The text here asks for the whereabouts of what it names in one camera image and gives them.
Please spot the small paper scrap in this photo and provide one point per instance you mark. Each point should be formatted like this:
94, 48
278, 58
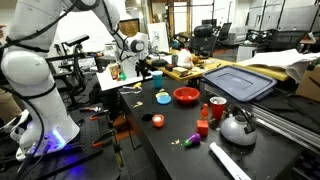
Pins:
161, 90

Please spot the blue storage bin lid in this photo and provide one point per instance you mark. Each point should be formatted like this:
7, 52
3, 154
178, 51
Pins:
238, 82

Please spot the orange toy bottle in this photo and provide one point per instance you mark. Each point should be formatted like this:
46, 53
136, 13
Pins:
204, 111

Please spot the white sketch board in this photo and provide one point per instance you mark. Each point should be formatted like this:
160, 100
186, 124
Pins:
158, 36

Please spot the small orange cup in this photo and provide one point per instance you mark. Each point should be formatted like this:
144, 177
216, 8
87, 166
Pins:
158, 120

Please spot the black mesh office chair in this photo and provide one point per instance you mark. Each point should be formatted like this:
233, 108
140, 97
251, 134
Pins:
286, 40

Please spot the small green ball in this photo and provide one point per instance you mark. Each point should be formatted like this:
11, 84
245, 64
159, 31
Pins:
122, 76

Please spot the wooden work table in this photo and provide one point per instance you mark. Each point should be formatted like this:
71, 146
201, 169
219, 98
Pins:
226, 64

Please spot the aluminium rail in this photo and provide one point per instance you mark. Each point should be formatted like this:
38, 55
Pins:
283, 125

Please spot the white rectangular bar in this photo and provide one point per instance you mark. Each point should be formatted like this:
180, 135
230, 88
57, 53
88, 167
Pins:
228, 161

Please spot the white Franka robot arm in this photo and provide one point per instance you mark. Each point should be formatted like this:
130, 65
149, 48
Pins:
26, 66

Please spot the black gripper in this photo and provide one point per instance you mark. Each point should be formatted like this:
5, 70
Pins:
142, 65

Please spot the black camera on stand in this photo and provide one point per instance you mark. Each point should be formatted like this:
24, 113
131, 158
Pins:
77, 40

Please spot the white flat board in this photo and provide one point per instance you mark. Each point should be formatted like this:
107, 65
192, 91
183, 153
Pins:
106, 82

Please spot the brown cardboard box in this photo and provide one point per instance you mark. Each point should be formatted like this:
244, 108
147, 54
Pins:
310, 85

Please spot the crumbled paper scrap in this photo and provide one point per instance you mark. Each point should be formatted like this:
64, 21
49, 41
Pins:
175, 142

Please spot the red plastic bowl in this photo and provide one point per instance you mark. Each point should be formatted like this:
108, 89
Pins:
186, 95

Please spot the white rectangular box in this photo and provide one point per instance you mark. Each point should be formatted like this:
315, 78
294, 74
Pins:
128, 68

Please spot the silver spoon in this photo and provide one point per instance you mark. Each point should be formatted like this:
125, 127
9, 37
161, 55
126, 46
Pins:
138, 91

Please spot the red plastic cup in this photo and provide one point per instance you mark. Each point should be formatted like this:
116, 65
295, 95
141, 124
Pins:
218, 107

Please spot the blue plastic cup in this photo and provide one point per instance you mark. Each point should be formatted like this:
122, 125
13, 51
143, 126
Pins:
157, 80

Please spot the purple toy eggplant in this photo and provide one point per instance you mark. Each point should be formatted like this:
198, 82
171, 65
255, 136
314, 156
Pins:
194, 138

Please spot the small blue plate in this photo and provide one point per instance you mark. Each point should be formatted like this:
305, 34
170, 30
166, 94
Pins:
164, 99

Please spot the white paper stack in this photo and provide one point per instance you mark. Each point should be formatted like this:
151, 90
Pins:
283, 59

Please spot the red cube block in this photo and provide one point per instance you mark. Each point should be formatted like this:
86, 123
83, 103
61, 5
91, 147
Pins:
202, 128

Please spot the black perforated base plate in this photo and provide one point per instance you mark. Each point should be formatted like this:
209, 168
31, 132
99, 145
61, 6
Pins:
90, 133

